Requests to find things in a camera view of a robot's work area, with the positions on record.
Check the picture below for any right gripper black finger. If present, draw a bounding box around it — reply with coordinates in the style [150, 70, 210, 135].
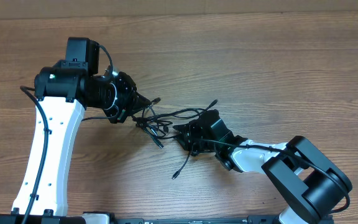
[173, 123, 194, 133]
[174, 135, 191, 151]

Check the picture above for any black thin USB-C cable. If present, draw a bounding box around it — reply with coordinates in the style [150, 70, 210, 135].
[141, 99, 219, 180]

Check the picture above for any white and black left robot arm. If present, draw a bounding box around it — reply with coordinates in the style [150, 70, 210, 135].
[0, 37, 152, 223]

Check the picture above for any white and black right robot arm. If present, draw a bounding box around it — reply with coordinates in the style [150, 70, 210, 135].
[173, 110, 352, 223]

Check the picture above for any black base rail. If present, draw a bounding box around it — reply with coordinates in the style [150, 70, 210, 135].
[82, 213, 335, 224]

